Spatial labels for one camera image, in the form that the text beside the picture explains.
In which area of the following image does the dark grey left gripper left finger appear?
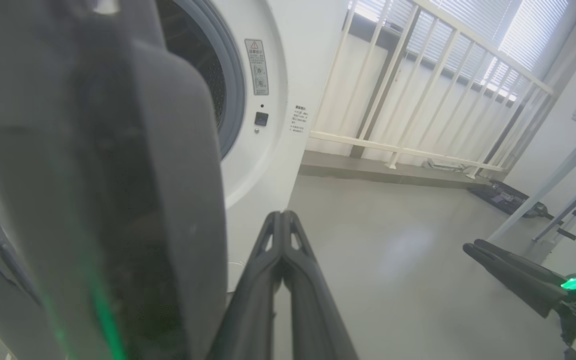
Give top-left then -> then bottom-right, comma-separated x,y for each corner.
207,211 -> 285,360

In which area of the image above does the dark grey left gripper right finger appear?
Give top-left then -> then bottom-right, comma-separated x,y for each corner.
282,210 -> 360,360

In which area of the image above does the white front-load washing machine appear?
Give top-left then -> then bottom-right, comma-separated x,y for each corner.
155,0 -> 351,293

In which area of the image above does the washing machine steel drum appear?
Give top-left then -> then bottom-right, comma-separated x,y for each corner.
155,0 -> 228,128

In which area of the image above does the black flat floor device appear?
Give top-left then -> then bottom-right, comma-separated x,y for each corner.
468,180 -> 554,221

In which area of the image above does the white metal railing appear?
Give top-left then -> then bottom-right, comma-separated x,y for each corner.
308,0 -> 554,180

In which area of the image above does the small printed text label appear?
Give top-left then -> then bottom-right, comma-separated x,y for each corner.
290,105 -> 310,137

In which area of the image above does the grey warning sticker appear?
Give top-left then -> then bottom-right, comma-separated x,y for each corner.
244,39 -> 270,96

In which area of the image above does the white frame table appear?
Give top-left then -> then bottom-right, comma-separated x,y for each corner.
488,106 -> 576,261

